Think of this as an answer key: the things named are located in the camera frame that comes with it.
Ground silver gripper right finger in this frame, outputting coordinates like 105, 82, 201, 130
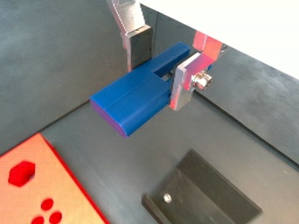
169, 31, 221, 111

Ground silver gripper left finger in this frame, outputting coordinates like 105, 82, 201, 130
107, 0, 152, 71

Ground black curved fixture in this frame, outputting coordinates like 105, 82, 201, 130
141, 150, 261, 224

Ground blue square-circle peg object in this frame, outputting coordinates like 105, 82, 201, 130
89, 42, 191, 137

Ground red shape-sorter block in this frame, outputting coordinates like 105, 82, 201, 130
0, 134, 109, 224

